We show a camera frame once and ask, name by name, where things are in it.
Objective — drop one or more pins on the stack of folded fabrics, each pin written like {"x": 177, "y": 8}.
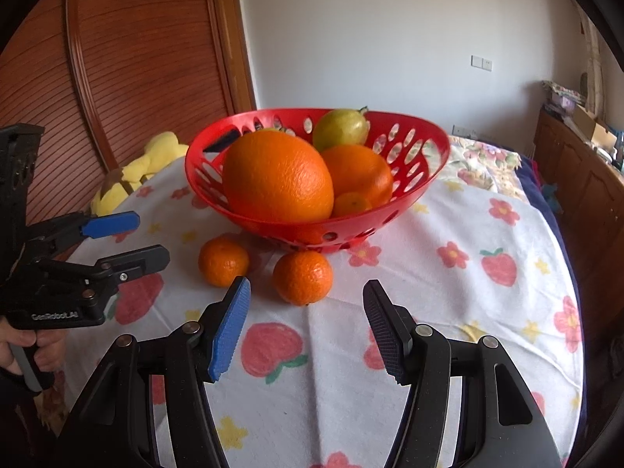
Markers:
{"x": 560, "y": 95}

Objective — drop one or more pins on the large orange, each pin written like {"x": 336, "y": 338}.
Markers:
{"x": 278, "y": 180}

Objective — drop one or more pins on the dark blue cloth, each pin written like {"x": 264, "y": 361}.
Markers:
{"x": 531, "y": 175}

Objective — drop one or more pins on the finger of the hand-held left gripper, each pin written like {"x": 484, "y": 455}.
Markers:
{"x": 109, "y": 223}
{"x": 136, "y": 261}

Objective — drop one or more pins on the medium orange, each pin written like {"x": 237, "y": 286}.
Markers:
{"x": 358, "y": 170}

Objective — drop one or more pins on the yellow lemon with stem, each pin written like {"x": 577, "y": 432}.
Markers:
{"x": 339, "y": 129}

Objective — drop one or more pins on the white floral strawberry tablecloth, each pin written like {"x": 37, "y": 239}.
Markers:
{"x": 438, "y": 312}

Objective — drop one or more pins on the red perforated plastic basket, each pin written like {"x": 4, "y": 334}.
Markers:
{"x": 263, "y": 231}

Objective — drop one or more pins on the tiny kumquat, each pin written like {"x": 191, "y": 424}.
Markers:
{"x": 352, "y": 204}

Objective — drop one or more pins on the yellow plush toy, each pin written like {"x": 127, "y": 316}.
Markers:
{"x": 156, "y": 153}

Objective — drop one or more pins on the wooden cabinet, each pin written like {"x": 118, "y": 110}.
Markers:
{"x": 575, "y": 175}

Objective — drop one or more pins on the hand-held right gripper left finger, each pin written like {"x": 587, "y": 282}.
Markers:
{"x": 226, "y": 336}

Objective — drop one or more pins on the person's left hand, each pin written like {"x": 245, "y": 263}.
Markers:
{"x": 48, "y": 351}

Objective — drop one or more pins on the wooden slatted wardrobe door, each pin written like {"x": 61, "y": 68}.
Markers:
{"x": 146, "y": 58}

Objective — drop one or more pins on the patterned beige curtain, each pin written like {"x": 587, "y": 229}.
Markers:
{"x": 594, "y": 68}

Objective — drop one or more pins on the white wall outlet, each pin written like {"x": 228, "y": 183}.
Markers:
{"x": 464, "y": 130}

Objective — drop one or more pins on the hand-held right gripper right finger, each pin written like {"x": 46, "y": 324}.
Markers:
{"x": 387, "y": 336}

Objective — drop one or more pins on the open cardboard box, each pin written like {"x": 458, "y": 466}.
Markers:
{"x": 590, "y": 126}

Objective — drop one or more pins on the small mandarin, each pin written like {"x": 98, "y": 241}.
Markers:
{"x": 302, "y": 278}
{"x": 223, "y": 261}

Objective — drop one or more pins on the floral quilt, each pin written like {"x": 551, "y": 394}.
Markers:
{"x": 477, "y": 156}

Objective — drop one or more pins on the white wall switch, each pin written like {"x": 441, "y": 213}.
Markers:
{"x": 481, "y": 62}

